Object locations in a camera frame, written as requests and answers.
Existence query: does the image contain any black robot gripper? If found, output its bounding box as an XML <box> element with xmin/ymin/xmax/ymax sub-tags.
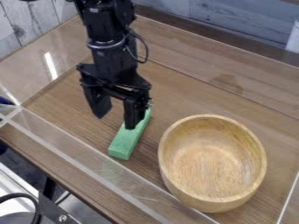
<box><xmin>77</xmin><ymin>40</ymin><xmax>152</xmax><ymax>130</ymax></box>

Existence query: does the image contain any green rectangular block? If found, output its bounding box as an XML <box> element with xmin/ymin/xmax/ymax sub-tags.
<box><xmin>106</xmin><ymin>109</ymin><xmax>152</xmax><ymax>160</ymax></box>

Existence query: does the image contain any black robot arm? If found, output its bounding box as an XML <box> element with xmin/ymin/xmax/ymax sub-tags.
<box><xmin>70</xmin><ymin>0</ymin><xmax>150</xmax><ymax>130</ymax></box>

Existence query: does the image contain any brown wooden bowl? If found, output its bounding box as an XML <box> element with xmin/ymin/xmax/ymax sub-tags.
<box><xmin>157</xmin><ymin>114</ymin><xmax>267</xmax><ymax>213</ymax></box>

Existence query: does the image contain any black metal stand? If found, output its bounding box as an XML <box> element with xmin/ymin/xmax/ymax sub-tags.
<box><xmin>36</xmin><ymin>178</ymin><xmax>80</xmax><ymax>224</ymax></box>

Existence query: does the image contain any clear acrylic front wall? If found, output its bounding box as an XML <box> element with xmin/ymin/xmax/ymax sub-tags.
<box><xmin>0</xmin><ymin>108</ymin><xmax>218</xmax><ymax>224</ymax></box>

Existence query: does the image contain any black cable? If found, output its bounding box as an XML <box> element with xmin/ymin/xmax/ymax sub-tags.
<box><xmin>0</xmin><ymin>192</ymin><xmax>44</xmax><ymax>224</ymax></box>

